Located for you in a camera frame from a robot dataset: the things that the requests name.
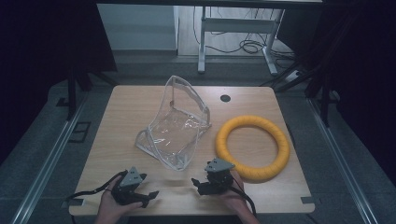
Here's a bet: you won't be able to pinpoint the white metal desk frame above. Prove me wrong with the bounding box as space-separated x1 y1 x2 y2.
197 6 286 77

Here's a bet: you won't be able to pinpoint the yellow foam ring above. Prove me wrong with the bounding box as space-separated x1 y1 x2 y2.
215 115 291 183

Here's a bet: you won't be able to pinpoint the dark curtain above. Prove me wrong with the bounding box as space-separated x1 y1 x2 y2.
0 0 119 166
276 0 396 188

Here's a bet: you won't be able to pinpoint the black metal stand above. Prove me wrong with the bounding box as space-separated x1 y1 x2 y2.
259 60 341 128
56 62 120 121

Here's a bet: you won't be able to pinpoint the person's left hand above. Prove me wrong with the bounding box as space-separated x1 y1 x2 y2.
97 186 144 219

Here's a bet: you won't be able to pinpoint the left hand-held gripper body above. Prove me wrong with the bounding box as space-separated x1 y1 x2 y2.
110 166 148 207

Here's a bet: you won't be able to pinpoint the black floor bracket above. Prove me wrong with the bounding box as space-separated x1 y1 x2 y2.
68 120 92 144

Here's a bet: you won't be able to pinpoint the person's right hand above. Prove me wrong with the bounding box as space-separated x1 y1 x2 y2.
217 170 250 217

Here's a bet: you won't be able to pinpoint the clear plastic zipper bag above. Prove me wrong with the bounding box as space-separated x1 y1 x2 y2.
134 75 213 172

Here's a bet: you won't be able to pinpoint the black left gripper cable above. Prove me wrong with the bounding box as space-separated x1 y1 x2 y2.
64 169 129 203

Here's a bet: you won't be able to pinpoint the black floor cables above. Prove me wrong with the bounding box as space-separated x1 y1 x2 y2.
191 6 296 62

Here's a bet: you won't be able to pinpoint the aluminium floor rail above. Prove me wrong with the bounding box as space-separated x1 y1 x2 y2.
10 92 90 224
306 96 380 224

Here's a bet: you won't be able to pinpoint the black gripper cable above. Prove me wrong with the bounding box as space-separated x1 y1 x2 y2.
231 176 258 218
64 169 129 203

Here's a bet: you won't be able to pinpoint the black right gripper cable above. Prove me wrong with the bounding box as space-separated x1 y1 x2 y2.
231 176 258 218

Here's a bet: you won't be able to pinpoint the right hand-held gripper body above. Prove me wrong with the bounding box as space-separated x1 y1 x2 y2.
204 157 236 196

